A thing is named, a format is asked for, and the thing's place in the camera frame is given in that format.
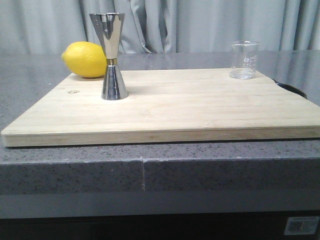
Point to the white QR code label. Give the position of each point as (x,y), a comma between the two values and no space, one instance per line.
(302,225)

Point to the clear glass beaker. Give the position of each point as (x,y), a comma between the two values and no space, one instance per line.
(244,59)

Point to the wooden cutting board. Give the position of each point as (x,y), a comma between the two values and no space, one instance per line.
(177,105)

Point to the steel double jigger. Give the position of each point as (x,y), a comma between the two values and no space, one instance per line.
(108,28)

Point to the yellow lemon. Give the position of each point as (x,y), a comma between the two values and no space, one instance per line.
(85,59)

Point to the grey curtain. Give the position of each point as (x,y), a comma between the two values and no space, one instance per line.
(161,26)

